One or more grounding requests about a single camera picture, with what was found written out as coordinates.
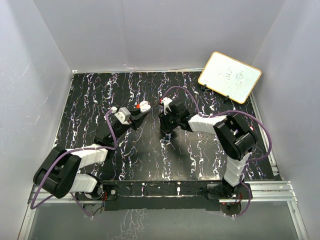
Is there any white round charging case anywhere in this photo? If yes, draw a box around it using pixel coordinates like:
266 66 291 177
139 100 151 114

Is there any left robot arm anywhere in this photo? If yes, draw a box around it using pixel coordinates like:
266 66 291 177
33 104 151 200

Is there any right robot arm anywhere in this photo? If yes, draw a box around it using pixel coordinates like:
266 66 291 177
159 97 258 199

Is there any yellow framed whiteboard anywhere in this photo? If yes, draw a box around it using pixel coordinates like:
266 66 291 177
198 51 262 104

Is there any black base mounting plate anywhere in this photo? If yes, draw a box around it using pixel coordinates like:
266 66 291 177
75 180 253 212

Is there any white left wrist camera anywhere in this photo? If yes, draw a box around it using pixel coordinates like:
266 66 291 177
111 106 131 125

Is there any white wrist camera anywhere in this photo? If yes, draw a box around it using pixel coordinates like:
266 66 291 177
111 106 131 125
160 97 173 115

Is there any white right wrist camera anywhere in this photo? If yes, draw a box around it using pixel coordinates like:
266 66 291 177
160 97 173 115

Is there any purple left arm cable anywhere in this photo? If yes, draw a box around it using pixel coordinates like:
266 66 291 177
29 108 118 221

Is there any aluminium frame rail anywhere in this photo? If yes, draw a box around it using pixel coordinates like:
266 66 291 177
28 180 308 240

